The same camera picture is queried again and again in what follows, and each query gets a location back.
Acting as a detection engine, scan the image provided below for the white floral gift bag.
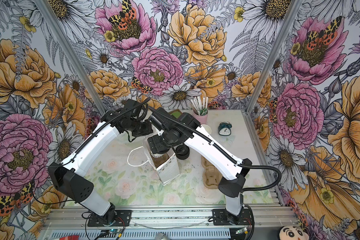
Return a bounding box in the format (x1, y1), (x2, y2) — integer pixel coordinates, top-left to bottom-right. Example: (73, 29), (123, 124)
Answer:
(127, 138), (180, 186)

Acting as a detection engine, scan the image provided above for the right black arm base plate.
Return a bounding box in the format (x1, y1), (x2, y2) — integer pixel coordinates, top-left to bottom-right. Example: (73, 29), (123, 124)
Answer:
(209, 208), (254, 226)

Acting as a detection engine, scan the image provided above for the pink cup holder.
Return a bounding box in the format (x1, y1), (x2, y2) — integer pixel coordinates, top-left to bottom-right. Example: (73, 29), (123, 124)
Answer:
(193, 110), (208, 125)

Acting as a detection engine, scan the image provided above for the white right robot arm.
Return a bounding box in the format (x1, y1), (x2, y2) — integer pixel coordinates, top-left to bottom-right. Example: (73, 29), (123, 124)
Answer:
(148, 107), (247, 216)

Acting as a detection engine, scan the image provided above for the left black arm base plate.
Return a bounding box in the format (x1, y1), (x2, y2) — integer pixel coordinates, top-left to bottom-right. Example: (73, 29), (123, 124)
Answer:
(88, 210), (132, 227)

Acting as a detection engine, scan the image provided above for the aluminium front rail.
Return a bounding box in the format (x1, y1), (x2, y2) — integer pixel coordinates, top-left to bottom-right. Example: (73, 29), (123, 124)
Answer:
(39, 204), (299, 240)

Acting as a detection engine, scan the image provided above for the stack of paper cups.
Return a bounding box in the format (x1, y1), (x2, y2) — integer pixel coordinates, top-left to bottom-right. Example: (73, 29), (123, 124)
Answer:
(202, 124), (212, 135)

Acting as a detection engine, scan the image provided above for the teal alarm clock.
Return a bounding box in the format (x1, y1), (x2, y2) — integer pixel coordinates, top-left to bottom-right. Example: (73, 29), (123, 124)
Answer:
(218, 122), (232, 136)

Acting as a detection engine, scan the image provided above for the single paper cup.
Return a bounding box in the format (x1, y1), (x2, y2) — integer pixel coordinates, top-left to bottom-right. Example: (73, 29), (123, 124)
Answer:
(150, 152), (166, 159)

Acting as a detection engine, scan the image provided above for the cartoon plush toy head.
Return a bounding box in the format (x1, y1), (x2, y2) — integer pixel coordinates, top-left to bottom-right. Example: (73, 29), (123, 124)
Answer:
(278, 226), (310, 240)

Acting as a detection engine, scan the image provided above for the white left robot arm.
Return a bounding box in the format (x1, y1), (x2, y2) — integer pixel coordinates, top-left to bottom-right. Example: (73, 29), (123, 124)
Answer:
(48, 98), (153, 226)

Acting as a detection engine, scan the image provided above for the brown cardboard cup carrier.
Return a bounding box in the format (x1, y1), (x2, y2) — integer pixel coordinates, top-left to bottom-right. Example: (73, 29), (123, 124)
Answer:
(201, 156), (223, 190)

